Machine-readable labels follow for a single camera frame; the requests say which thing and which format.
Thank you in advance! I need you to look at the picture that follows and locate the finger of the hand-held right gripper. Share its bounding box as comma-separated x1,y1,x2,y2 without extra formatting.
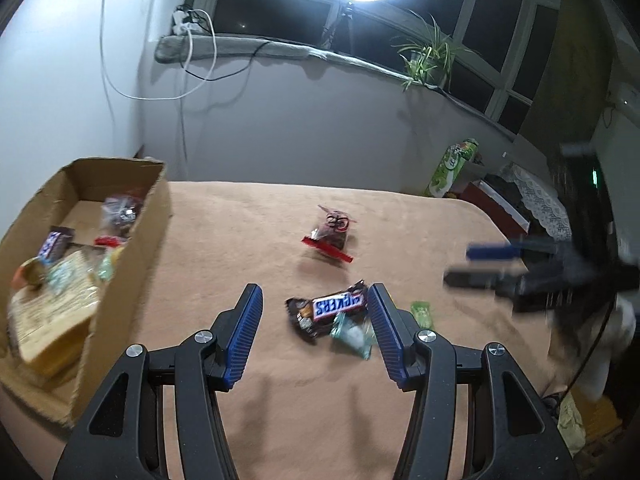
444,267,531,293
466,241,558,262

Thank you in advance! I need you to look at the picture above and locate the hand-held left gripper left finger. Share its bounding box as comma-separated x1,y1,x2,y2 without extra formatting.
52,284,264,480

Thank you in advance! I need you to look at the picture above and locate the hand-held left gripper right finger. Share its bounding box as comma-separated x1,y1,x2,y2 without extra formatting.
367,282,573,480

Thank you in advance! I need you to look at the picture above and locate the large brown chocolate bar bag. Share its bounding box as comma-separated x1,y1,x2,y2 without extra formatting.
285,281,371,345

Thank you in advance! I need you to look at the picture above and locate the cardboard box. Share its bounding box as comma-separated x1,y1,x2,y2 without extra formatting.
0,157,173,430

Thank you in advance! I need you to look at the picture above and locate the clear snack bag red clip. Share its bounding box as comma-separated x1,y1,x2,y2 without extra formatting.
94,189,148,248

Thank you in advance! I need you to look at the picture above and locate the clear cracker packet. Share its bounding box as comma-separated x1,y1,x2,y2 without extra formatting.
7,250,103,378

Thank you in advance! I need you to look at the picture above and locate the small brown chocolate bar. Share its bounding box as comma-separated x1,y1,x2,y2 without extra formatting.
37,227,76,267

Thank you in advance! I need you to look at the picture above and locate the teal candy packet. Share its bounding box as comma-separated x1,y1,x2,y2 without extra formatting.
330,312,378,361

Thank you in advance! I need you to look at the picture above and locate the red box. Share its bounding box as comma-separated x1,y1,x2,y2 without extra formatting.
457,179,532,242

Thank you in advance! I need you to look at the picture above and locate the white lace cloth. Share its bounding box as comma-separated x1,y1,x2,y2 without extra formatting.
501,162,574,242

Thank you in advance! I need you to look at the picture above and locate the green carton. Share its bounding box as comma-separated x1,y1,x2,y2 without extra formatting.
425,138,481,199

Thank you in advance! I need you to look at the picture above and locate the clear snack bag red ribbon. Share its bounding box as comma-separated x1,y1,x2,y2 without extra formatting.
300,204,359,265

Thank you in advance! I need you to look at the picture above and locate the potted spider plant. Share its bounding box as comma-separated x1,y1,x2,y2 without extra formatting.
392,10,477,92

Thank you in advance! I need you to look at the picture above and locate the black tripod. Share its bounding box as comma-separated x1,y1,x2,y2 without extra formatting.
320,2,359,54

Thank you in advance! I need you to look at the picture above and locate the grey sill cloth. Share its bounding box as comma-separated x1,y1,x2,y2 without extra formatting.
154,33,327,65

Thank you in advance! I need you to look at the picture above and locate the white power strip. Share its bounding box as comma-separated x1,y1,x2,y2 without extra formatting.
172,5,213,37

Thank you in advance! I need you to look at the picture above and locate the window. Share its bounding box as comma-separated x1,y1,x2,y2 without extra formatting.
190,0,562,132

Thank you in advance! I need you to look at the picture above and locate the black cable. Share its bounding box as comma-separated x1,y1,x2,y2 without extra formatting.
181,39,273,176

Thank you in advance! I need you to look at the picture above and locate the white cable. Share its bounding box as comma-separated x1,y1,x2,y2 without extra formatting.
99,0,219,102

